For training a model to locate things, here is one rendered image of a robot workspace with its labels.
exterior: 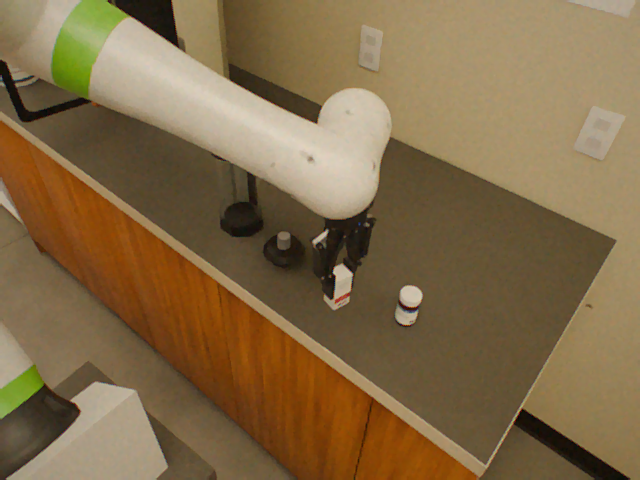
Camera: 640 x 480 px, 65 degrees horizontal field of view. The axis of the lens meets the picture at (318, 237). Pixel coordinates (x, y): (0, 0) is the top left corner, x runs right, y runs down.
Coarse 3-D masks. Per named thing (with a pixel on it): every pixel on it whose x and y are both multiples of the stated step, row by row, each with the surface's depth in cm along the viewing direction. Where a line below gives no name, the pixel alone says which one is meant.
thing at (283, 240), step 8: (280, 232) 108; (272, 240) 110; (280, 240) 107; (288, 240) 107; (296, 240) 111; (264, 248) 110; (272, 248) 109; (280, 248) 108; (288, 248) 109; (296, 248) 109; (304, 248) 111; (272, 256) 107; (280, 256) 107; (288, 256) 107; (296, 256) 108; (280, 264) 107; (288, 264) 109
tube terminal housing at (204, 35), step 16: (112, 0) 134; (176, 0) 117; (192, 0) 119; (208, 0) 122; (176, 16) 120; (192, 16) 121; (208, 16) 125; (192, 32) 123; (208, 32) 127; (224, 32) 146; (192, 48) 126; (208, 48) 129; (224, 48) 144; (208, 64) 132; (224, 64) 142
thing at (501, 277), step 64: (64, 128) 145; (128, 128) 147; (128, 192) 126; (192, 192) 127; (384, 192) 130; (448, 192) 131; (192, 256) 113; (256, 256) 112; (384, 256) 113; (448, 256) 114; (512, 256) 115; (576, 256) 116; (320, 320) 100; (384, 320) 101; (448, 320) 101; (512, 320) 102; (384, 384) 90; (448, 384) 91; (512, 384) 91; (448, 448) 85
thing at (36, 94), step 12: (12, 72) 128; (24, 72) 130; (24, 84) 132; (36, 84) 134; (48, 84) 136; (24, 96) 133; (36, 96) 135; (48, 96) 137; (60, 96) 140; (72, 96) 142; (36, 108) 137
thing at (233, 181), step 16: (224, 176) 105; (240, 176) 104; (256, 176) 108; (224, 192) 108; (240, 192) 107; (256, 192) 110; (224, 208) 112; (240, 208) 110; (256, 208) 113; (240, 224) 113
